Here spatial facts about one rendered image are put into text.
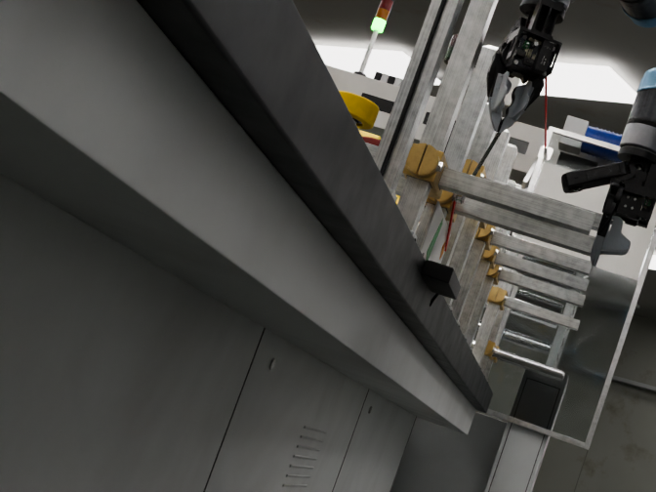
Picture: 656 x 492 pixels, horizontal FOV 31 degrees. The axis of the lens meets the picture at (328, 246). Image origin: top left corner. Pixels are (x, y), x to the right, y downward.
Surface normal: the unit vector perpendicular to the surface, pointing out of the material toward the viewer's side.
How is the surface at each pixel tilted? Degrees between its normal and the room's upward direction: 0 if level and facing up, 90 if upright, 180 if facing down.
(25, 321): 90
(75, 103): 90
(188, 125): 90
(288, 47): 90
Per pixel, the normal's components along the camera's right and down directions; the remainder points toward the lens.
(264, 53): 0.92, 0.31
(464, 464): -0.18, -0.20
